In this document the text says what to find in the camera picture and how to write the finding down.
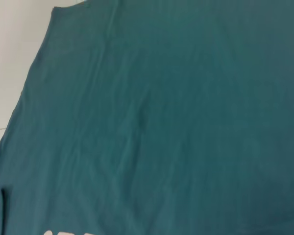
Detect teal T-shirt with FREE! print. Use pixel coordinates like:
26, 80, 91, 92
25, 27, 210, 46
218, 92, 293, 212
0, 0, 294, 235

